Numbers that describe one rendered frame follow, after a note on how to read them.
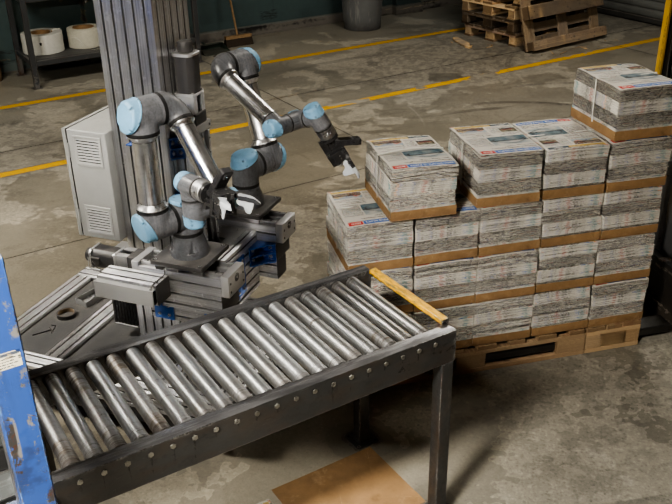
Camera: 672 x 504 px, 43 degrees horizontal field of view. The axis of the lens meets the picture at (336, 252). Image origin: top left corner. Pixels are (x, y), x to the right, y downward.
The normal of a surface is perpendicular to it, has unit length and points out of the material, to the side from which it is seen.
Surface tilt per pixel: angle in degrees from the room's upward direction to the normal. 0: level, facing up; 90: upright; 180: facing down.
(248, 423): 90
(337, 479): 0
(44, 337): 0
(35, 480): 90
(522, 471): 0
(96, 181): 90
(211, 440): 90
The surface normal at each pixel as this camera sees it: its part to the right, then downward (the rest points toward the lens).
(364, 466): -0.02, -0.89
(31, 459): 0.53, 0.38
